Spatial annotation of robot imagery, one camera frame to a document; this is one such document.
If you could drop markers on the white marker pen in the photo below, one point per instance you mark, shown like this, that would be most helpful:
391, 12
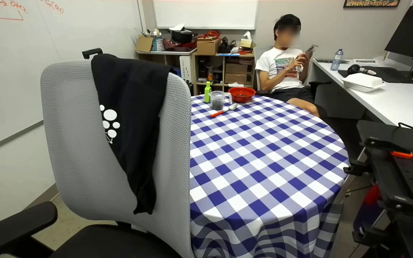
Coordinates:
231, 108

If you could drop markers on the white projection board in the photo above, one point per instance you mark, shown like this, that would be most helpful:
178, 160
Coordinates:
206, 15

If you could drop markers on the black bag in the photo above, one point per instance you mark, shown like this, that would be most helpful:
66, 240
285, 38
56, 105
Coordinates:
225, 46

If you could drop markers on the white foam food container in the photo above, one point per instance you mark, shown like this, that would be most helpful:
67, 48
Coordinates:
363, 81

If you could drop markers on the black headphones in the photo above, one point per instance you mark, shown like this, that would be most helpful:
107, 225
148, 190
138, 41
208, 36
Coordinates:
353, 69

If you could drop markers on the wooden storage shelf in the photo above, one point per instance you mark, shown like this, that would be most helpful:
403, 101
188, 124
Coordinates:
201, 72

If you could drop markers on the clear water bottle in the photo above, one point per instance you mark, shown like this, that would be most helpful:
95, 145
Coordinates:
337, 59

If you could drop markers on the seated person in white shirt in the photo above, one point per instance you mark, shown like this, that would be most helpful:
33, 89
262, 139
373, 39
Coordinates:
278, 66

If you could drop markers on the green plastic bottle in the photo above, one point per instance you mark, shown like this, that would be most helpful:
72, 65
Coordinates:
208, 94

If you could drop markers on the framed wall picture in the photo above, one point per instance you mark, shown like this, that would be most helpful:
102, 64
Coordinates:
371, 3

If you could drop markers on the red clamp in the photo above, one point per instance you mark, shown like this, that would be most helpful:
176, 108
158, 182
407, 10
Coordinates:
371, 195

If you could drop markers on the dark phone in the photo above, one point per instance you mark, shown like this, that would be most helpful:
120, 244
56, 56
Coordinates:
310, 51

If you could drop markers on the red marker pen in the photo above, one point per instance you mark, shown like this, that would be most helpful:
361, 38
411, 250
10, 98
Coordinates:
215, 114

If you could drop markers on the black cloth with paw print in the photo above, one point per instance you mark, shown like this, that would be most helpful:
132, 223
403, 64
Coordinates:
135, 119

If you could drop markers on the red bowl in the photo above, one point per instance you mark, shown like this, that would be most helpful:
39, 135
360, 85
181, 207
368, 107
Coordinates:
241, 95

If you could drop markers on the brown cardboard box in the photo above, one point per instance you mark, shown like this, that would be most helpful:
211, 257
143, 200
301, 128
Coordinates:
206, 46

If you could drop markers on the grey mesh office chair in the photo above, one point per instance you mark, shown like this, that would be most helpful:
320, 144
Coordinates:
77, 158

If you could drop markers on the black pot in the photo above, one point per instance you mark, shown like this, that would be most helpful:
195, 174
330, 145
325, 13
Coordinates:
182, 36

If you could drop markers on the large cardboard box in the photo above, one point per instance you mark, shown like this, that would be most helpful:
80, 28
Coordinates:
238, 74

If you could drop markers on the small open cardboard box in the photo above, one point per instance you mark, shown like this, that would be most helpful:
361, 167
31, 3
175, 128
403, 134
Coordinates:
143, 45

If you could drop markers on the black keyboard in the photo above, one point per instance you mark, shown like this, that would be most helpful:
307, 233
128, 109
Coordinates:
393, 74

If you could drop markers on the clear glass cup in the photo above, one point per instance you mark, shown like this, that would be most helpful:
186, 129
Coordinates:
216, 101

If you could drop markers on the black robot cart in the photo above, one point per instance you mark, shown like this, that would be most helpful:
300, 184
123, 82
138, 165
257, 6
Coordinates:
407, 191

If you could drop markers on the blue white checkered tablecloth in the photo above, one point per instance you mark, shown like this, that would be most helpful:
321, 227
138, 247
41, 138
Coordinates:
264, 167

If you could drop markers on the white office desk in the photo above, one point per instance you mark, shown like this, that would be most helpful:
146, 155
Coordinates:
397, 105

